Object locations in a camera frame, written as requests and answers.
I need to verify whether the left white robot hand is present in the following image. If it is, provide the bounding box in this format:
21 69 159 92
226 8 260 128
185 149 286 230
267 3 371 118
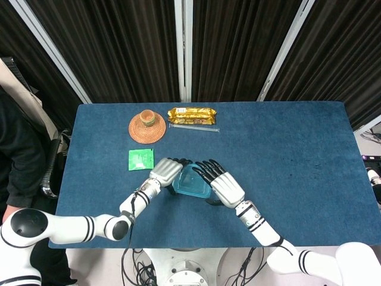
148 157 193 196

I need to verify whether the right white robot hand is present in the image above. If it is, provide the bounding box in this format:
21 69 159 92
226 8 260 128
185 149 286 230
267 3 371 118
192 158 246 209

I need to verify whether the blue plastic container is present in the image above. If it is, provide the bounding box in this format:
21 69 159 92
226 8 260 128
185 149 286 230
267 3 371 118
173 163 213 195

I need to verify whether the clear plastic container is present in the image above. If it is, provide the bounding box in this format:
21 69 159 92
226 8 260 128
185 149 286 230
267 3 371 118
172 178 211 200

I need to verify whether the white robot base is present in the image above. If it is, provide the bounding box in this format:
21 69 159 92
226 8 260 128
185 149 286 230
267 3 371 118
142 247 230 286

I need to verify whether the green sachet packet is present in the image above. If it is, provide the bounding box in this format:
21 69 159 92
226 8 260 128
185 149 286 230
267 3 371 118
127 148 155 172

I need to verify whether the round woven rattan coaster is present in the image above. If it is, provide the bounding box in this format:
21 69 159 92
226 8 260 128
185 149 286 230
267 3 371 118
128 112 167 144

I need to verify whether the clear wrapped drinking straw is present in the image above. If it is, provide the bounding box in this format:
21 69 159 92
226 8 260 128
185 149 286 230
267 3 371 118
168 123 220 133

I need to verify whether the small orange green ceramic cup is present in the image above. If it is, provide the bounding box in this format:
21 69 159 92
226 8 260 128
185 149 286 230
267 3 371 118
140 109 155 127

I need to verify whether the blue fabric table cloth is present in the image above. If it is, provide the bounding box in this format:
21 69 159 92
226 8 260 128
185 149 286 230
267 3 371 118
48 101 376 250

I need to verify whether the gold biscuit packet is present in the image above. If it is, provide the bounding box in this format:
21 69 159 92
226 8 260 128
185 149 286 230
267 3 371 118
167 107 217 125

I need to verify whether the black office chair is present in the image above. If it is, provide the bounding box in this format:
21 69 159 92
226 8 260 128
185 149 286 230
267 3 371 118
39 128 72 200

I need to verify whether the black pleated curtain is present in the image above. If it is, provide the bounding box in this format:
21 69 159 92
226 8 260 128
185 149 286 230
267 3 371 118
0 0 381 132

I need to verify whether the white red shoe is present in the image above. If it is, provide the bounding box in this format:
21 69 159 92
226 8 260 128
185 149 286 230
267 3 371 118
368 167 381 186

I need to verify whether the person in black clothes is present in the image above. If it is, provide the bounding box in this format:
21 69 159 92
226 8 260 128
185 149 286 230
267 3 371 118
0 88 79 286

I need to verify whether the black cable bundle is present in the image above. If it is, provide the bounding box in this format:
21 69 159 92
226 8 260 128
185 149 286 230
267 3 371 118
121 245 157 286

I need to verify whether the white frame post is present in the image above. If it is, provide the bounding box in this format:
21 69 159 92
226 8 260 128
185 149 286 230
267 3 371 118
257 0 317 101
8 0 92 104
174 0 193 102

